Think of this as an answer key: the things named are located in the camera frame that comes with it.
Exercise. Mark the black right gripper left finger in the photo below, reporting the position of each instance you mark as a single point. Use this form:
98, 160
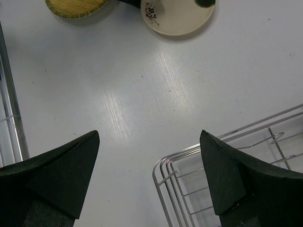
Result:
48, 190

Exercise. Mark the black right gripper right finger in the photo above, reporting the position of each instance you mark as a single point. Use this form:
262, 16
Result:
248, 192

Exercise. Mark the wire dish rack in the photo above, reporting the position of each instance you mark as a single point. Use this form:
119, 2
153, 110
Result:
180, 178

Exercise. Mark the yellow woven pattern plate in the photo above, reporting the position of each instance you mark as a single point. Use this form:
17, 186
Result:
75, 9

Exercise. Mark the beige plate black spot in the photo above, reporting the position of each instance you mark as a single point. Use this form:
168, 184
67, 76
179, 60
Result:
176, 17

